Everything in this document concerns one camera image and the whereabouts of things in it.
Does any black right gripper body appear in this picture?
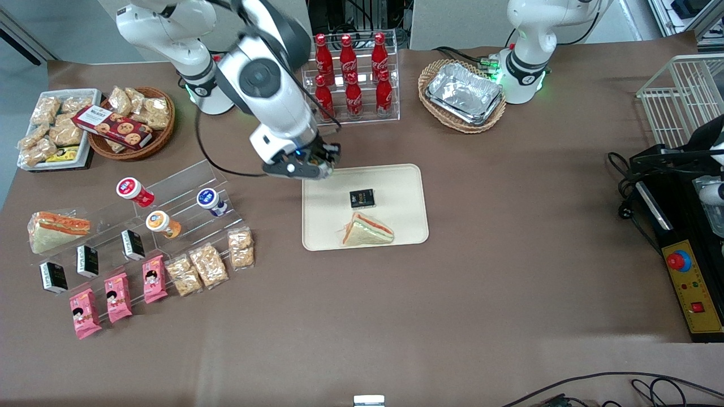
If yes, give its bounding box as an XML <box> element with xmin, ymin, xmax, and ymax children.
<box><xmin>282</xmin><ymin>141</ymin><xmax>342</xmax><ymax>170</ymax></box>

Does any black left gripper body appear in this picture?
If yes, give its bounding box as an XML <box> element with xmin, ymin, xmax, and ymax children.
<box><xmin>662</xmin><ymin>115</ymin><xmax>724</xmax><ymax>173</ymax></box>

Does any beige plastic tray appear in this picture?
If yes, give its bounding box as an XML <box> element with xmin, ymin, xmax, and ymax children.
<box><xmin>301</xmin><ymin>163</ymin><xmax>429</xmax><ymax>252</ymax></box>

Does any blue gum bottle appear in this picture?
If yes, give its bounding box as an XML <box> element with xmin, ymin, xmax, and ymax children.
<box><xmin>196</xmin><ymin>188</ymin><xmax>230</xmax><ymax>218</ymax></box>

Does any orange gum bottle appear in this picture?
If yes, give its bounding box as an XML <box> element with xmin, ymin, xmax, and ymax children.
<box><xmin>145</xmin><ymin>210</ymin><xmax>182</xmax><ymax>239</ymax></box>

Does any red gum bottle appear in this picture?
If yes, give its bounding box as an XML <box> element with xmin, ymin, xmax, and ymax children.
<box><xmin>116</xmin><ymin>177</ymin><xmax>156</xmax><ymax>208</ymax></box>

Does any white rectangular tray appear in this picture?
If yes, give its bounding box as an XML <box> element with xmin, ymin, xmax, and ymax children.
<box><xmin>17</xmin><ymin>88</ymin><xmax>104</xmax><ymax>171</ymax></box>

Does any clear acrylic bottle rack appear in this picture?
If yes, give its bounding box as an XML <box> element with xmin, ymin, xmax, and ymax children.
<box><xmin>301</xmin><ymin>29</ymin><xmax>400</xmax><ymax>127</ymax></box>

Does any red cola bottle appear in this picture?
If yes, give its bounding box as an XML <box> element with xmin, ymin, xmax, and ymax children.
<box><xmin>344</xmin><ymin>73</ymin><xmax>364</xmax><ymax>118</ymax></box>
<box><xmin>376</xmin><ymin>69</ymin><xmax>393</xmax><ymax>117</ymax></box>
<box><xmin>314</xmin><ymin>75</ymin><xmax>335</xmax><ymax>122</ymax></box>
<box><xmin>314</xmin><ymin>33</ymin><xmax>334</xmax><ymax>85</ymax></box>
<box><xmin>339</xmin><ymin>34</ymin><xmax>358</xmax><ymax>84</ymax></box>
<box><xmin>371</xmin><ymin>32</ymin><xmax>389</xmax><ymax>80</ymax></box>

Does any wrapped triangle sandwich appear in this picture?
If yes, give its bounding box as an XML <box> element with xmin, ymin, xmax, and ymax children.
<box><xmin>341</xmin><ymin>212</ymin><xmax>395</xmax><ymax>247</ymax></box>
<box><xmin>28</xmin><ymin>211</ymin><xmax>91</xmax><ymax>255</ymax></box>

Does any clear rice crisp pack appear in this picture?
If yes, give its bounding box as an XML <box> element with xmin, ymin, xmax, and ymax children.
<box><xmin>228</xmin><ymin>227</ymin><xmax>256</xmax><ymax>270</ymax></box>
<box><xmin>188</xmin><ymin>243</ymin><xmax>230</xmax><ymax>290</ymax></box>
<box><xmin>165</xmin><ymin>254</ymin><xmax>204</xmax><ymax>297</ymax></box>

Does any black control box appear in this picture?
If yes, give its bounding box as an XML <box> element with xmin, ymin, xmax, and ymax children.
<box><xmin>628</xmin><ymin>144</ymin><xmax>724</xmax><ymax>344</ymax></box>

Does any light wicker basket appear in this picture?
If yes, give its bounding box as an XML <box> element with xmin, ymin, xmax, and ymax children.
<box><xmin>418</xmin><ymin>59</ymin><xmax>507</xmax><ymax>134</ymax></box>

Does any dark background equipment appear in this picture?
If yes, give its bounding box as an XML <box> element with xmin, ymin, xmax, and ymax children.
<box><xmin>307</xmin><ymin>0</ymin><xmax>412</xmax><ymax>49</ymax></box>

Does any clear acrylic stepped stand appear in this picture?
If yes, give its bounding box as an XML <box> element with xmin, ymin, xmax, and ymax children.
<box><xmin>31</xmin><ymin>159</ymin><xmax>245</xmax><ymax>295</ymax></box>

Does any silver foil container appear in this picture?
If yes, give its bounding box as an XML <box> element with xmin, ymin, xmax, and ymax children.
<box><xmin>428</xmin><ymin>62</ymin><xmax>503</xmax><ymax>116</ymax></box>
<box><xmin>425</xmin><ymin>93</ymin><xmax>504</xmax><ymax>126</ymax></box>

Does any dark wicker basket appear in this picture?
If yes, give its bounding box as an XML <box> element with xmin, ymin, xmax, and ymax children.
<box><xmin>88</xmin><ymin>86</ymin><xmax>176</xmax><ymax>162</ymax></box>

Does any pink snack pack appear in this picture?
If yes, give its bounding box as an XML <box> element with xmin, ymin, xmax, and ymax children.
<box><xmin>69</xmin><ymin>288</ymin><xmax>103</xmax><ymax>340</ymax></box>
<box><xmin>142</xmin><ymin>256</ymin><xmax>169</xmax><ymax>305</ymax></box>
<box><xmin>104</xmin><ymin>272</ymin><xmax>133</xmax><ymax>324</ymax></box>

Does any small black carton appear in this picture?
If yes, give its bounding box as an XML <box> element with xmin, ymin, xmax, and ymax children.
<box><xmin>39</xmin><ymin>261</ymin><xmax>68</xmax><ymax>295</ymax></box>
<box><xmin>121</xmin><ymin>230</ymin><xmax>146</xmax><ymax>262</ymax></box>
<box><xmin>76</xmin><ymin>245</ymin><xmax>100</xmax><ymax>279</ymax></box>

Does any red cookie box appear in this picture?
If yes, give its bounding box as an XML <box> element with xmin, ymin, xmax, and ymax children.
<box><xmin>72</xmin><ymin>105</ymin><xmax>153</xmax><ymax>150</ymax></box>

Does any yellow snack pack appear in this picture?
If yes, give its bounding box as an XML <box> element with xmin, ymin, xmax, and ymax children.
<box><xmin>44</xmin><ymin>146</ymin><xmax>80</xmax><ymax>164</ymax></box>

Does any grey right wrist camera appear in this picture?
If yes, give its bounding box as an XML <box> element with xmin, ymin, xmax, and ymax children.
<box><xmin>263</xmin><ymin>161</ymin><xmax>335</xmax><ymax>180</ymax></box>

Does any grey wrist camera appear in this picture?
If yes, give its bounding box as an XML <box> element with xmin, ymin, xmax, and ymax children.
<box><xmin>697</xmin><ymin>180</ymin><xmax>724</xmax><ymax>207</ymax></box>
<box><xmin>263</xmin><ymin>161</ymin><xmax>335</xmax><ymax>180</ymax></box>

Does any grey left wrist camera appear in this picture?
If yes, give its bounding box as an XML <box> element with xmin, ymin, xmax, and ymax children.
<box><xmin>697</xmin><ymin>180</ymin><xmax>724</xmax><ymax>207</ymax></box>

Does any black cable bundle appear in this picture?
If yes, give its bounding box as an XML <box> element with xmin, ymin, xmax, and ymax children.
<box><xmin>607</xmin><ymin>151</ymin><xmax>643</xmax><ymax>221</ymax></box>

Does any white wire basket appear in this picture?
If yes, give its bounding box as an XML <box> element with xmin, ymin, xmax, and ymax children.
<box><xmin>636</xmin><ymin>54</ymin><xmax>724</xmax><ymax>149</ymax></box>

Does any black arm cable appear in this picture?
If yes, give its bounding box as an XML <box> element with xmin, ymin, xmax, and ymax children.
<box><xmin>195</xmin><ymin>105</ymin><xmax>269</xmax><ymax>179</ymax></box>

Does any metal frame rack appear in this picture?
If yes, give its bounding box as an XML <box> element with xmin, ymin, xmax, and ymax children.
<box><xmin>648</xmin><ymin>0</ymin><xmax>724</xmax><ymax>49</ymax></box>

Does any black base cable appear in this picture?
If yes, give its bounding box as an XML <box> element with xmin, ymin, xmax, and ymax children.
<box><xmin>433</xmin><ymin>45</ymin><xmax>512</xmax><ymax>71</ymax></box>

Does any long black cable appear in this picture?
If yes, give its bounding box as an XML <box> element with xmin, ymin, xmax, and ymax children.
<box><xmin>501</xmin><ymin>371</ymin><xmax>724</xmax><ymax>407</ymax></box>

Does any looped black cable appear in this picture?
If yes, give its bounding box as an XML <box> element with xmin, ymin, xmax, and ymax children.
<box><xmin>630</xmin><ymin>378</ymin><xmax>724</xmax><ymax>407</ymax></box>

